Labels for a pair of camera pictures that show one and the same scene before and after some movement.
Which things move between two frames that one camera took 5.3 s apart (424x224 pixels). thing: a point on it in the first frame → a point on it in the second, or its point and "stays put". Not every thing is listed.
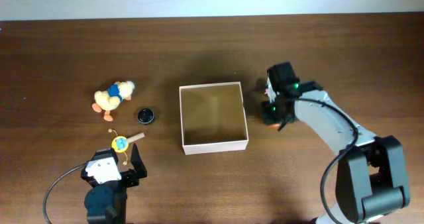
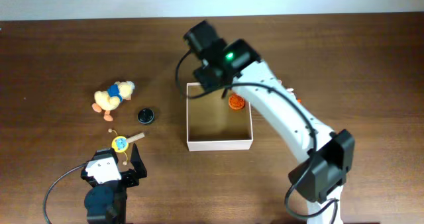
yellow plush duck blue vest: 108,100 stays put
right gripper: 268,118 → 206,79
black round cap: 145,115 stays put
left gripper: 132,177 stays put
